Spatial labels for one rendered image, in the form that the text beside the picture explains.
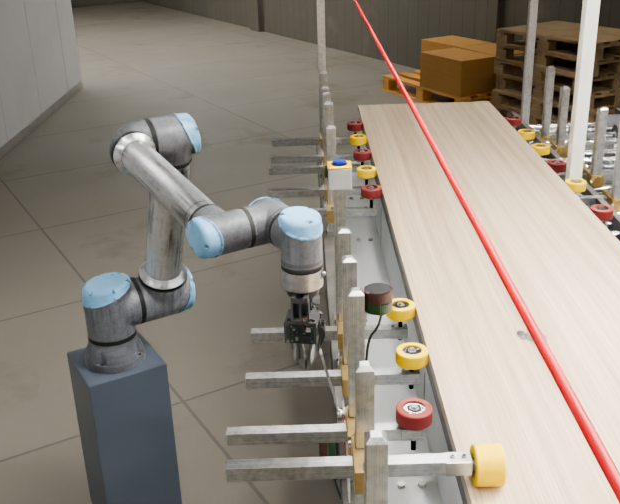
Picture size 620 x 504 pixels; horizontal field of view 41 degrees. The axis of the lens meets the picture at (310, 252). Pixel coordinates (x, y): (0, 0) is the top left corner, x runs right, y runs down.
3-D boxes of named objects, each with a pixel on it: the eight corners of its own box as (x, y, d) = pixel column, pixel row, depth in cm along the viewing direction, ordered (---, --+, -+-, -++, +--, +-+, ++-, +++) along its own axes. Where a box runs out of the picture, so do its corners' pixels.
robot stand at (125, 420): (113, 542, 274) (88, 387, 250) (90, 500, 294) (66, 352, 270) (183, 515, 285) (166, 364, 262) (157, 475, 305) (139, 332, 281)
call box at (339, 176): (328, 193, 243) (327, 167, 240) (327, 185, 249) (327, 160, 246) (352, 192, 243) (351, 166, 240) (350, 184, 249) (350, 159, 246)
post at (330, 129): (328, 244, 331) (326, 126, 312) (328, 240, 334) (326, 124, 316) (337, 244, 331) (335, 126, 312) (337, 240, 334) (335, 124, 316)
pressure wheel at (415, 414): (397, 460, 182) (398, 416, 178) (393, 438, 190) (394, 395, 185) (433, 459, 182) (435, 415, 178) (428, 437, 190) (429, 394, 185)
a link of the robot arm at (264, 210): (233, 200, 184) (259, 216, 175) (278, 190, 190) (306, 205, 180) (236, 239, 188) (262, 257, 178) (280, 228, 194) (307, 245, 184)
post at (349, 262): (344, 428, 216) (342, 259, 197) (344, 420, 219) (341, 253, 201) (358, 427, 216) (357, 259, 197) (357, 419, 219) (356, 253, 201)
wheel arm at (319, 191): (267, 200, 346) (266, 190, 344) (267, 197, 349) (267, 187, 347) (371, 196, 346) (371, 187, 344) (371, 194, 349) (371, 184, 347)
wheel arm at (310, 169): (269, 177, 368) (268, 167, 366) (269, 174, 371) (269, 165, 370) (367, 174, 368) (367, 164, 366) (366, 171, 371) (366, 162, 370)
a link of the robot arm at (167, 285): (128, 300, 273) (134, 106, 224) (177, 287, 281) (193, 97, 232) (145, 333, 264) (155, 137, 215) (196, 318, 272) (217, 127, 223)
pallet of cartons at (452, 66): (537, 102, 827) (541, 50, 807) (463, 116, 784) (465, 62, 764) (448, 79, 938) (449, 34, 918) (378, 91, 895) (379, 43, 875)
